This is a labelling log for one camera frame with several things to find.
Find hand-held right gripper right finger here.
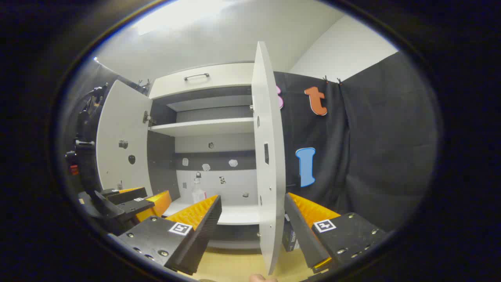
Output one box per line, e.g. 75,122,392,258
285,192,388,275

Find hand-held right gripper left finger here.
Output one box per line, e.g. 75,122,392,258
108,195,222,276

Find clear plastic bottle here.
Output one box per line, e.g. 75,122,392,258
191,178,207,204

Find white cabinet door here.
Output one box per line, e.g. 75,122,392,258
96,80,154,196
251,41,286,275

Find white and grey cabinet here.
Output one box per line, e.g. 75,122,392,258
147,62,262,250

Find white cabinet shelf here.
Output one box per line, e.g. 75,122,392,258
149,117,255,137

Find dark blue book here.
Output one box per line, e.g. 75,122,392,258
282,214,300,252

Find black backdrop cloth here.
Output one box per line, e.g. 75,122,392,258
273,51,439,232

